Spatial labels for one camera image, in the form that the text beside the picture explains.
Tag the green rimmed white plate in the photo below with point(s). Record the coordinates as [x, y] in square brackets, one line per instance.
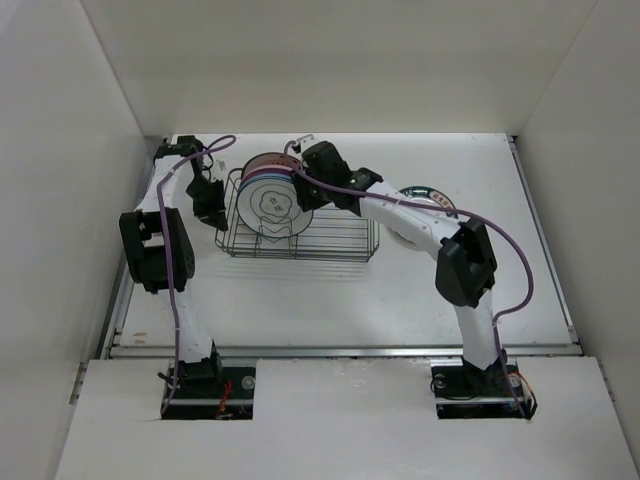
[429, 196]

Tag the front aluminium rail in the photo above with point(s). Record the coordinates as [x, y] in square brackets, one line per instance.
[289, 352]

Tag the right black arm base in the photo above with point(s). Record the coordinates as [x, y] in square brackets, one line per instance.
[463, 394]

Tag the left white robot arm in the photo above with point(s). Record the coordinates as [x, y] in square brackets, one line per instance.
[161, 258]

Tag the blue plate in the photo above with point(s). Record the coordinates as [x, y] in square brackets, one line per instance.
[269, 181]

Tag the white plate with flower outline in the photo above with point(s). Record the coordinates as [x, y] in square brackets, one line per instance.
[273, 214]

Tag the grey wire dish rack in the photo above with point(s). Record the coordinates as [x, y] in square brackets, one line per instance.
[333, 235]

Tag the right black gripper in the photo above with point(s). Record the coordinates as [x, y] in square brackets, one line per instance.
[305, 200]

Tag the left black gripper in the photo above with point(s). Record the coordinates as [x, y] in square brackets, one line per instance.
[216, 220]

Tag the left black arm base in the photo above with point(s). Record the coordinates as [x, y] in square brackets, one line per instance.
[232, 400]

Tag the right aluminium rail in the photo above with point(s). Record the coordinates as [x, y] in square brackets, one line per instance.
[512, 140]

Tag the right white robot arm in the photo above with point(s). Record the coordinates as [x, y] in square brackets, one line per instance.
[465, 261]

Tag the purple plate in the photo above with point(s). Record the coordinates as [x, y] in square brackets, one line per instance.
[267, 170]

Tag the pink plate with red text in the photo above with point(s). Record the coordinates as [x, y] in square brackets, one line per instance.
[269, 158]

